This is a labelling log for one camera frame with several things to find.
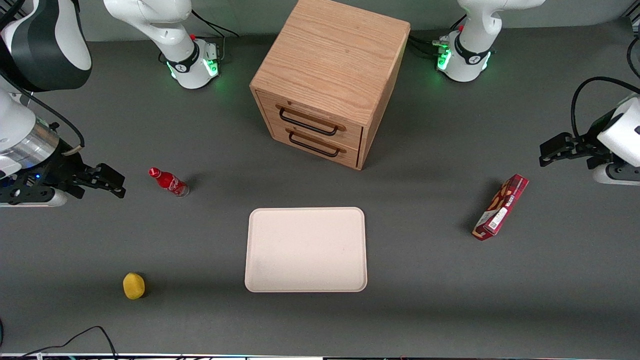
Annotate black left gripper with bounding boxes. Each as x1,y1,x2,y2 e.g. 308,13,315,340
538,110,622,169

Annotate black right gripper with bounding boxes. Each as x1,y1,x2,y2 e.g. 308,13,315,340
20,140,127,199

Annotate red coke bottle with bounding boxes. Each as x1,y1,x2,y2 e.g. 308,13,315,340
148,167,190,198

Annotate cream rectangular tray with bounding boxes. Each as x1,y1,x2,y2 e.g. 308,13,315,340
244,207,368,293

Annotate red cookie box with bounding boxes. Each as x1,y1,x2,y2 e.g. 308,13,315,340
471,173,530,242

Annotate yellow lemon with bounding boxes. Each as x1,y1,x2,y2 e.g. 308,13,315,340
122,272,146,301

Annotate wooden drawer cabinet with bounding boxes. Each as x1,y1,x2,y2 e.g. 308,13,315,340
249,0,412,172

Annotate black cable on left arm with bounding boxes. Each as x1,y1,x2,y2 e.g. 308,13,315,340
571,76,640,142

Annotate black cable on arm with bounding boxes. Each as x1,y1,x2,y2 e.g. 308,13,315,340
0,75,86,151
571,76,640,142

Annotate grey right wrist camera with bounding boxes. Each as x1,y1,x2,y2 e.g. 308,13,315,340
0,186,69,208

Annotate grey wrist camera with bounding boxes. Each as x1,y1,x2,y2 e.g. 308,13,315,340
593,162,640,187
0,186,69,208

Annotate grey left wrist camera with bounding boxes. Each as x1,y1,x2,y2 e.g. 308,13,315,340
593,162,640,187

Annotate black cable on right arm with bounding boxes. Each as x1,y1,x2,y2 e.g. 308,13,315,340
0,75,86,151

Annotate black looped cable at edge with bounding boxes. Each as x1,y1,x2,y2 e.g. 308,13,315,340
626,14,640,80

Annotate black cable on table edge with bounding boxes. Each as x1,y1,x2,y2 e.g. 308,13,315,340
0,325,119,360

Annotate black cables at left base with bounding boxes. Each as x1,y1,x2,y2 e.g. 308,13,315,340
407,14,468,60

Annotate black cables at base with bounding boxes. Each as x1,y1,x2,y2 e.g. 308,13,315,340
407,14,468,60
158,8,240,65

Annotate black cables at right base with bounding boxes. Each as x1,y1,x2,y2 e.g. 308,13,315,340
158,8,240,65

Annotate wooden drawer with black handle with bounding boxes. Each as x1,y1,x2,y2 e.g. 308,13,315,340
256,91,364,150
267,120,361,169

